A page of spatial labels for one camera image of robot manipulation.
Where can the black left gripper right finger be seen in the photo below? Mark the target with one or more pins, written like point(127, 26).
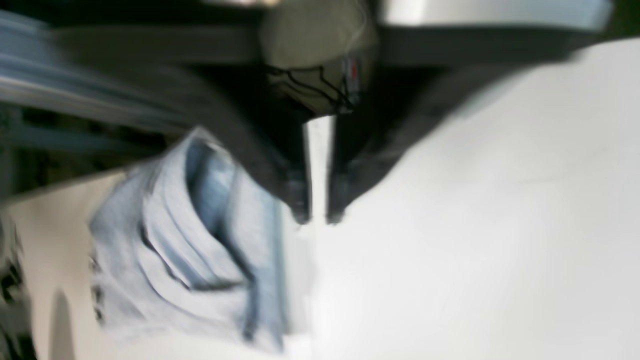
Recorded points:
point(421, 76)

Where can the grey T-shirt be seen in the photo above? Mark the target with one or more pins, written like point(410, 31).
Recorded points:
point(188, 242)

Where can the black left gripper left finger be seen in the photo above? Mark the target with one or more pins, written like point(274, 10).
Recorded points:
point(214, 76)

